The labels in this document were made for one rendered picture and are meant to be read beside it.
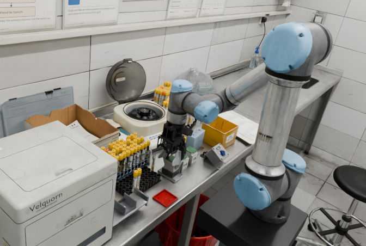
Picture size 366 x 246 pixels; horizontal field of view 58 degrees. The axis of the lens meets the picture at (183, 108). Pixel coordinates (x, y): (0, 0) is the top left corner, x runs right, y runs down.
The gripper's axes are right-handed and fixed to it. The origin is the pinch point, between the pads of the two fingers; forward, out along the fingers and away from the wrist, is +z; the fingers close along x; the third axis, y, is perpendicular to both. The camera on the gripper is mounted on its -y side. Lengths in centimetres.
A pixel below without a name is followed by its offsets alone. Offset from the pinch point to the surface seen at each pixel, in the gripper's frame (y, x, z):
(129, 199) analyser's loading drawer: 27.3, 2.8, -0.1
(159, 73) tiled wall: -56, -53, -9
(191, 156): -11.2, 2.4, 0.9
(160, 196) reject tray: 12.7, 5.4, 5.9
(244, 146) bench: -46.4, 12.0, 6.2
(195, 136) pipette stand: -19.1, -2.0, -3.9
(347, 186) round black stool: -93, 62, 29
